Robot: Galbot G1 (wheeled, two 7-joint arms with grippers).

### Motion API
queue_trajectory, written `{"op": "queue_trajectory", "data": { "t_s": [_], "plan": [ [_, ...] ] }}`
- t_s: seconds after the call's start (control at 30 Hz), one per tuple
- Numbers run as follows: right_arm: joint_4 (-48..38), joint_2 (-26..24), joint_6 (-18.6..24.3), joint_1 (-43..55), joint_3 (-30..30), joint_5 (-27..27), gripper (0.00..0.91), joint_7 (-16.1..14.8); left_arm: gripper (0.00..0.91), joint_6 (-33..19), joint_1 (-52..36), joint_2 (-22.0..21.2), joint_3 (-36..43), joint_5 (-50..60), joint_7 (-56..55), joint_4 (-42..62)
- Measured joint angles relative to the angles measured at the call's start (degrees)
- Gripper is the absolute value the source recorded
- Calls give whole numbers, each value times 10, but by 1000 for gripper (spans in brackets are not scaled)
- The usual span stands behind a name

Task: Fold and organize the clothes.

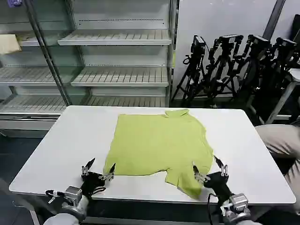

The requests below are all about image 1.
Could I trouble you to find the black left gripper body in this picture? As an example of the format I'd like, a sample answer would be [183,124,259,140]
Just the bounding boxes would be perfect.
[80,171,107,200]

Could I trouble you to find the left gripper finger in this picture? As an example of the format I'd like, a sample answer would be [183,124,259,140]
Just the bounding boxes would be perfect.
[81,157,96,180]
[98,163,117,182]

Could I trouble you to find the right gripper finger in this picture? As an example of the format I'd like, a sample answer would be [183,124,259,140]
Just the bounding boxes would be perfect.
[192,164,210,183]
[212,154,230,177]

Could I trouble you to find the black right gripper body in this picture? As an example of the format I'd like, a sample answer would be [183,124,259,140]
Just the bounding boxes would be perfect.
[202,171,235,207]

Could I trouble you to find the lime green polo shirt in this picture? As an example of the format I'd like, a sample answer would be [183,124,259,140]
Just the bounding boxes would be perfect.
[103,108,214,202]

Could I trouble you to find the person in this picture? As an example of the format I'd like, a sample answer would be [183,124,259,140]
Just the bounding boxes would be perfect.
[254,117,300,200]

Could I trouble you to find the glass door shelf cabinet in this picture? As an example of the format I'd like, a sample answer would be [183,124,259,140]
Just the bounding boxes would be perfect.
[0,0,73,138]

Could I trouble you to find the white empty shelf rack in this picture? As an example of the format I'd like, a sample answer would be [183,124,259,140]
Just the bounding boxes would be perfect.
[57,0,176,108]

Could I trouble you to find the dark monitor screen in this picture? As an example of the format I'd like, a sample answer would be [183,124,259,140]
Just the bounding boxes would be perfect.
[291,13,300,45]

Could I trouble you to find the grey slanted pole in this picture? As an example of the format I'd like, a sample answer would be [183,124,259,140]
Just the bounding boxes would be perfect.
[263,0,286,38]

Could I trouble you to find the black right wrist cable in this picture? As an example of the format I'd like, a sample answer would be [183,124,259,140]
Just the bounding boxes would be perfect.
[207,193,222,225]

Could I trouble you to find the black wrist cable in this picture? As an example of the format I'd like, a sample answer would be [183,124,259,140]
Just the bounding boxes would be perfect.
[45,189,68,204]
[207,193,222,225]

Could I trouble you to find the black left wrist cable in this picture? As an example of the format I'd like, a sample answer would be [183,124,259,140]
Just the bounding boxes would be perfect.
[45,189,68,204]

